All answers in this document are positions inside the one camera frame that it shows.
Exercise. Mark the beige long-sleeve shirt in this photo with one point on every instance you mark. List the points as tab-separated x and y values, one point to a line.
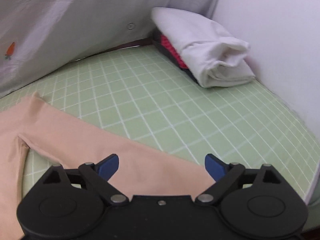
62	138

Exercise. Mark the red knit garment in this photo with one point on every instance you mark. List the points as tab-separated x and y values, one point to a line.
172	51

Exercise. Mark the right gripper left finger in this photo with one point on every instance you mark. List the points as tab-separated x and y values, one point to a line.
97	176

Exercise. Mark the green grid mat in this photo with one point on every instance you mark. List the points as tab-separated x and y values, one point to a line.
137	93

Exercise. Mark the white folded cloth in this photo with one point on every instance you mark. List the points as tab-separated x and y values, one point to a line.
212	54

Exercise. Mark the grey carrot-print sheet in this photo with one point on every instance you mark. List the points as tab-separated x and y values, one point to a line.
40	36

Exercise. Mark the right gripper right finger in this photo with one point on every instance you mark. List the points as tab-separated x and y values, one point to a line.
226	177

